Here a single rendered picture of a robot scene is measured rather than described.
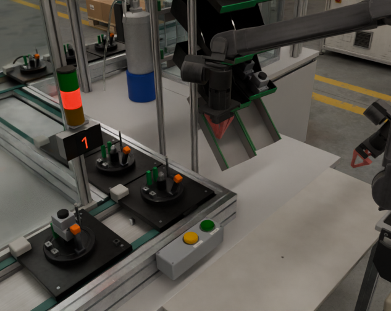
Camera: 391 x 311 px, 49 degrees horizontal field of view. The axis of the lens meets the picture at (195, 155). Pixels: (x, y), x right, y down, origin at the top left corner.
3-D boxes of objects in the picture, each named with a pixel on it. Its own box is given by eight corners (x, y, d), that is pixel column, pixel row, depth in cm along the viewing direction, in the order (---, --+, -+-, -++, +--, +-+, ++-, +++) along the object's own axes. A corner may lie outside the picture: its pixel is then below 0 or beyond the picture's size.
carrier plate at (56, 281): (133, 250, 119) (132, 244, 118) (57, 302, 105) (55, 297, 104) (83, 213, 133) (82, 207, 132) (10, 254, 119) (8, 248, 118)
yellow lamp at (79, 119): (88, 121, 119) (86, 105, 116) (73, 128, 115) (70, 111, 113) (78, 116, 121) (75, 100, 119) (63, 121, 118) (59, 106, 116)
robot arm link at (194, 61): (227, 37, 100) (238, 42, 108) (183, 31, 105) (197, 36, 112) (218, 87, 103) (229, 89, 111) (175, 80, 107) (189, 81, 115)
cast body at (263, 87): (265, 94, 149) (273, 79, 143) (256, 97, 146) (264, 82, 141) (251, 78, 152) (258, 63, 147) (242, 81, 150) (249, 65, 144)
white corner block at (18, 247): (34, 253, 119) (30, 242, 117) (18, 262, 116) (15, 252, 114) (25, 245, 122) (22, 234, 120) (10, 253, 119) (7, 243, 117)
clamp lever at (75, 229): (84, 248, 113) (79, 226, 109) (78, 252, 112) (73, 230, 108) (77, 242, 116) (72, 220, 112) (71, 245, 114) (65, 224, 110)
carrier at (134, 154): (163, 168, 154) (161, 137, 147) (109, 198, 139) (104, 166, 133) (121, 144, 168) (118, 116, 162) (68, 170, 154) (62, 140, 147)
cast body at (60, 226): (81, 233, 115) (76, 213, 111) (67, 242, 112) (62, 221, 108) (63, 219, 119) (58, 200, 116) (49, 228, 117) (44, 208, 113)
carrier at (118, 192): (214, 195, 140) (215, 164, 133) (160, 233, 125) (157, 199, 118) (163, 168, 154) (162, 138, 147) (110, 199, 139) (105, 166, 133)
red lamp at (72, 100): (86, 105, 116) (83, 88, 113) (70, 111, 113) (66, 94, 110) (75, 99, 119) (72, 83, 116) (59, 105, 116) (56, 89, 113)
